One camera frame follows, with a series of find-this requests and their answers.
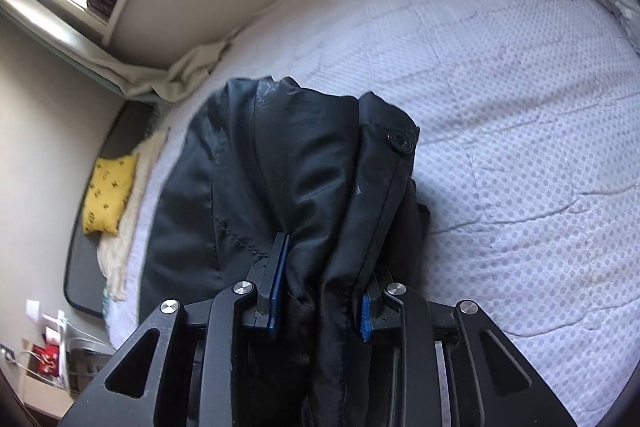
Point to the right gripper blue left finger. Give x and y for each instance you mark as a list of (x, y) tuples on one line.
[(269, 287)]

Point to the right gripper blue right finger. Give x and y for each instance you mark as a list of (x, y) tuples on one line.
[(371, 310)]

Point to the black padded jacket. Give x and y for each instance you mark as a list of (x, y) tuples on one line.
[(334, 174)]

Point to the cream fringed blanket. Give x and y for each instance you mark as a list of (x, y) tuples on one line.
[(114, 250)]

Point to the yellow patterned pillow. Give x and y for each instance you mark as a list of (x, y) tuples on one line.
[(107, 194)]

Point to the red item on floor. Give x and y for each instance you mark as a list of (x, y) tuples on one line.
[(48, 359)]

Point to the white quilted mattress cover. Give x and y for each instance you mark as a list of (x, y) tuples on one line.
[(528, 161)]

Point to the wall power socket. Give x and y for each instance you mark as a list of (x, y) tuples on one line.
[(32, 310)]

